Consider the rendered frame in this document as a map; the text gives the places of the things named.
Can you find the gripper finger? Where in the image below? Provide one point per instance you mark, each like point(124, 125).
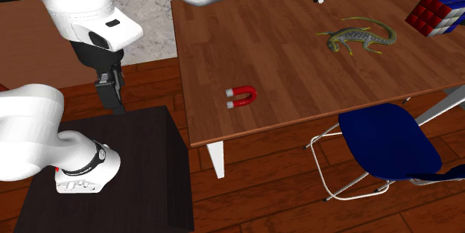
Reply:
point(120, 80)
point(107, 94)

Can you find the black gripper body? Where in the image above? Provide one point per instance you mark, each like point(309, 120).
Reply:
point(96, 57)

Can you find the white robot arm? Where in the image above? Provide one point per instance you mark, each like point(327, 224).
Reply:
point(32, 130)

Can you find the dark robot stand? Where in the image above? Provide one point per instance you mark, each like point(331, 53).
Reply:
point(145, 174)

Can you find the red horseshoe magnet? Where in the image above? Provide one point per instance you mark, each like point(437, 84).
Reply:
point(250, 96)

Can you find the wooden table with white legs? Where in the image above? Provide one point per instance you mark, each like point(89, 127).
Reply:
point(283, 80)

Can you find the small black and white object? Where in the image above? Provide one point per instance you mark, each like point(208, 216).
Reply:
point(319, 0)

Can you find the green spotted lizard toy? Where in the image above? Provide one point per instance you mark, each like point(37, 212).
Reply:
point(357, 36)

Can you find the red blue white puzzle cube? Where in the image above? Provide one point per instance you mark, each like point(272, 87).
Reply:
point(434, 12)

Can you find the blue chair with metal frame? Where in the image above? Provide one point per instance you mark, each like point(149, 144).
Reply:
point(388, 141)

